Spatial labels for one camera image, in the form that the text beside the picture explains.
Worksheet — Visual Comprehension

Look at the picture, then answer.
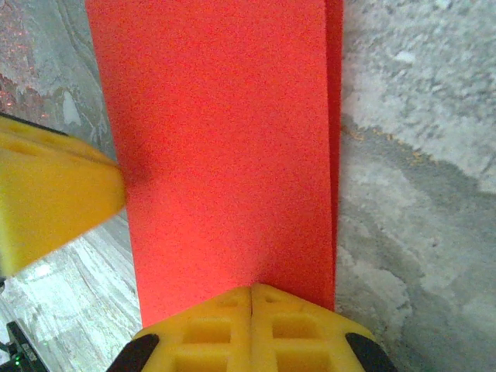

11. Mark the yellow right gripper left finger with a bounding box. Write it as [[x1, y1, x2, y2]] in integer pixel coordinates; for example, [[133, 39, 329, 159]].
[[115, 284, 253, 372]]

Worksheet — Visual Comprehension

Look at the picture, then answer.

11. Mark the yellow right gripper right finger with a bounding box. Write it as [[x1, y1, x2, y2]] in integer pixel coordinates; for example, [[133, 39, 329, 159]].
[[251, 282, 396, 372]]

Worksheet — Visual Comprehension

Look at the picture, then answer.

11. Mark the red cloth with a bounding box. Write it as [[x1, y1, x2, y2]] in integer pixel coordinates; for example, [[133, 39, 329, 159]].
[[85, 0, 345, 338]]

